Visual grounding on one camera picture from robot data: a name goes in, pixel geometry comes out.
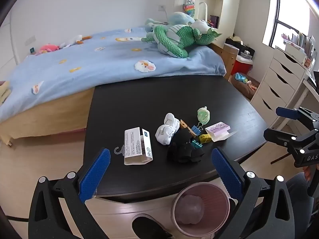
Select brown pet bed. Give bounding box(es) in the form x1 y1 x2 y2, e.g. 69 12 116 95
230 72 260 100

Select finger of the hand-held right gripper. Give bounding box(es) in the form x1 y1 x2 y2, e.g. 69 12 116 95
275 107 319 130
264 127 313 155

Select yellow folded cloth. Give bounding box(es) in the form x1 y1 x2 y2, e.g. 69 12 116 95
0 80 12 105

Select green striped roll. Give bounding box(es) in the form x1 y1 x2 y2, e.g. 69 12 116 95
197 107 211 126

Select pink waste bin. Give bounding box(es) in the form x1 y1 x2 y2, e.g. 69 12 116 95
172 182 231 238

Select bed with blue blanket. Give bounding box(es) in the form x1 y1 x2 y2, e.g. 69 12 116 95
0 26 226 123

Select white duck plush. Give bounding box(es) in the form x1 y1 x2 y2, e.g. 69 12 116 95
59 35 93 48

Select white desk lamp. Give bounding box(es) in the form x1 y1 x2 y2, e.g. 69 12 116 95
198 2 209 22

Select pink plush toy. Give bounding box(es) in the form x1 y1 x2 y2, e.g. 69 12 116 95
34 44 60 56

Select blue binder clip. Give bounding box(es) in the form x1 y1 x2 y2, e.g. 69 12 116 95
191 123 204 136

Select pink paper packet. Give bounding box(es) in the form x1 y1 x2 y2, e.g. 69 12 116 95
205 121 238 142

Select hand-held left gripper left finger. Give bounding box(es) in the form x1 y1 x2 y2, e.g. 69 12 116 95
28 148 111 239

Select row of books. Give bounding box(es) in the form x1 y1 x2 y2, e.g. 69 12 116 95
282 31 316 68

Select white sock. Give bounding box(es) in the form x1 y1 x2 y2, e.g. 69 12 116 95
155 113 180 145

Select white drawer cabinet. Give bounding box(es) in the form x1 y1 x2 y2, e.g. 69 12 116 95
250 47 307 128

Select red cooler box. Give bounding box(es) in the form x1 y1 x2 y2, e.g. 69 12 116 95
231 55 254 76

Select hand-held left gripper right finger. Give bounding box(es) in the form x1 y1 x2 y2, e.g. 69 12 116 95
211 147 296 239

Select white desk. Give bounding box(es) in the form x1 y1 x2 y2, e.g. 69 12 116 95
270 76 319 165

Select wooden bedside post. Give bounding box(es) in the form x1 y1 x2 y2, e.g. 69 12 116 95
223 43 239 80

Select wooden bed frame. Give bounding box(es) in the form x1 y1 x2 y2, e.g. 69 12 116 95
0 87 96 147

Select white cardboard package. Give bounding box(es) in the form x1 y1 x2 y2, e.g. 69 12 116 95
114 127 154 166

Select black storage bins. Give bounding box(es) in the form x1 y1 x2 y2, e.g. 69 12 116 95
225 38 256 58

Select green dragon plush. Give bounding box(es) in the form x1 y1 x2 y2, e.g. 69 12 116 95
141 24 223 59

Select light blue plush toy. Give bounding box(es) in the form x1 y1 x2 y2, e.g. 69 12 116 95
145 12 196 33

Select black sock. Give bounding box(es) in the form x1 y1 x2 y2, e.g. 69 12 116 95
166 129 205 164

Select rainbow bag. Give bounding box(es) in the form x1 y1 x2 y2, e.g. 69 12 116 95
183 2 195 17

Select wooden clothespin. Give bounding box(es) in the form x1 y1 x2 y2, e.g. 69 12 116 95
180 119 197 138

